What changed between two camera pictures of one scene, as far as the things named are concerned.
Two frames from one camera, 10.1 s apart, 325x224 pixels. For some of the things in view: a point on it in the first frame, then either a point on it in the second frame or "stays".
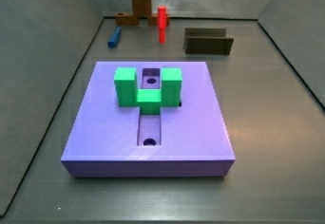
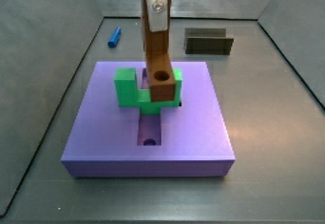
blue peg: (114, 38) stays
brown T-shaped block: (140, 9) -> (158, 52)
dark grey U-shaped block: (207, 41) stays
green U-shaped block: (149, 99) stays
